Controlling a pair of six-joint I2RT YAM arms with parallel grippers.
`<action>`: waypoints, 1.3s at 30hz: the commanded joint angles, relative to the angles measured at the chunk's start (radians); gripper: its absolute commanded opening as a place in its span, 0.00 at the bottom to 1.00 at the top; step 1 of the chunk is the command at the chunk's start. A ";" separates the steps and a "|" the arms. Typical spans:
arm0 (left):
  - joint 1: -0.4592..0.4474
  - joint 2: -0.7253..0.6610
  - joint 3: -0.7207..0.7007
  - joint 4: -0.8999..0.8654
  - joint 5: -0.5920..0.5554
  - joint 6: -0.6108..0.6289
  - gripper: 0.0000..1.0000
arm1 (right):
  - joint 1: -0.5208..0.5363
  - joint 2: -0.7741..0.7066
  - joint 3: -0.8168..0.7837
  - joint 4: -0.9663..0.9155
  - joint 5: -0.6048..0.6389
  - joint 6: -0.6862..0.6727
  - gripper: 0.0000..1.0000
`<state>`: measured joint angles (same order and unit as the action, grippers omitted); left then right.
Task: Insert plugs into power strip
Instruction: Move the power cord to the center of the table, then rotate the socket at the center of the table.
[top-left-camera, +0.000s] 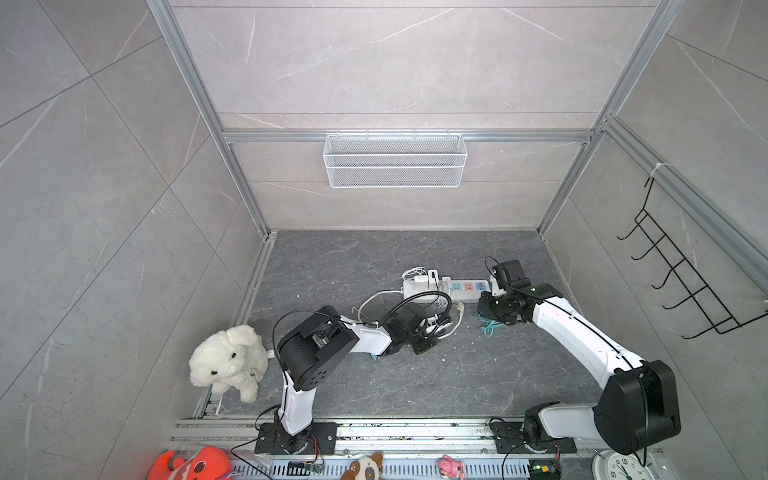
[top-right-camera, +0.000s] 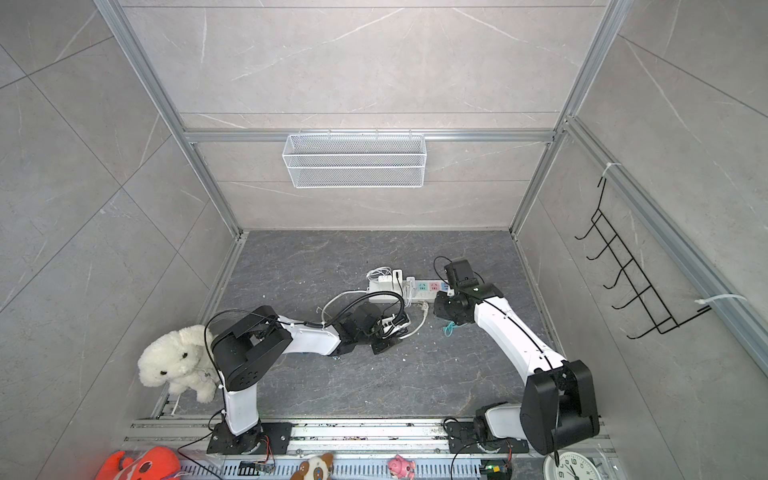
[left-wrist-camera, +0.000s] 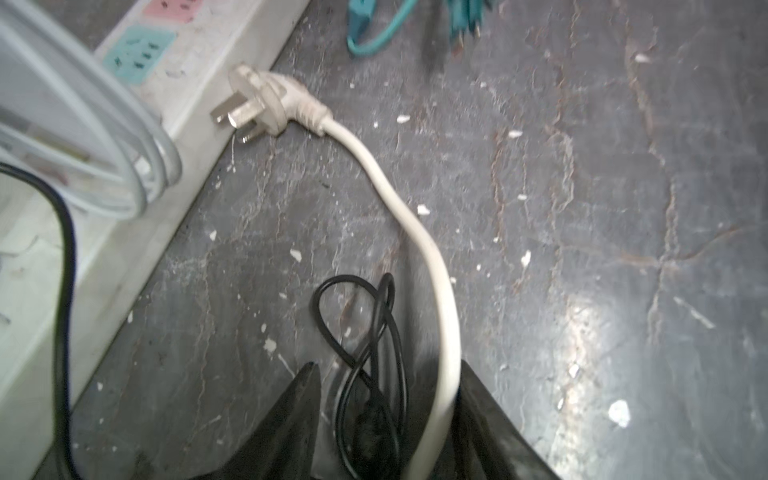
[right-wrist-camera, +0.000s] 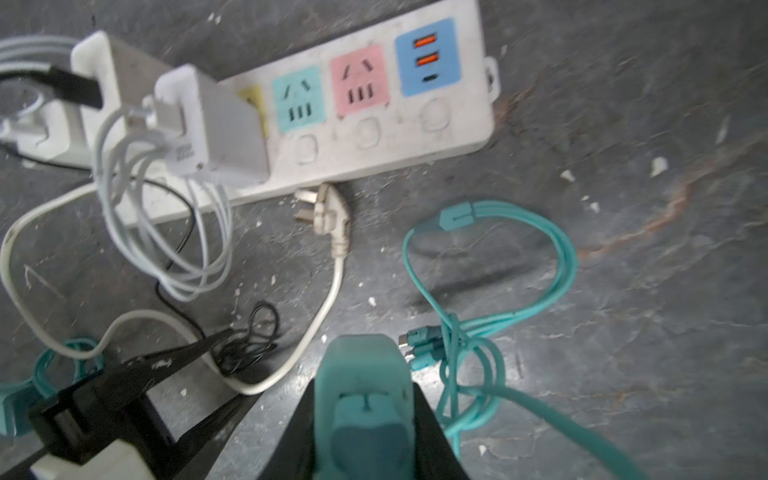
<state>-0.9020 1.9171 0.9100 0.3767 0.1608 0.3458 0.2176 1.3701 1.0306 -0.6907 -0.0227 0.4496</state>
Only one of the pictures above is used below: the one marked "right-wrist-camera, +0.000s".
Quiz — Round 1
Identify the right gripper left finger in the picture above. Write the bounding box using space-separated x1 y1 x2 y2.
257 380 315 480

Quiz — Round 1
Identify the white charger with black cable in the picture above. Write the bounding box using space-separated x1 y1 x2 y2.
0 29 283 379

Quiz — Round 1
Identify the white multicolour power strip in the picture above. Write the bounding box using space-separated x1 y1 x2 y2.
0 0 502 397

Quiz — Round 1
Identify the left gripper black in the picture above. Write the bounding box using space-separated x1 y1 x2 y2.
1 329 261 480

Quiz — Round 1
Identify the white charger adapter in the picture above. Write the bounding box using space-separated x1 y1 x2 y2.
92 64 270 302

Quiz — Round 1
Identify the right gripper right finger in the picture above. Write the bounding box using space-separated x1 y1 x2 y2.
413 383 469 480

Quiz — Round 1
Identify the teal charger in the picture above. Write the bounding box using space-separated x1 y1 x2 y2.
1 337 105 437
314 200 642 479

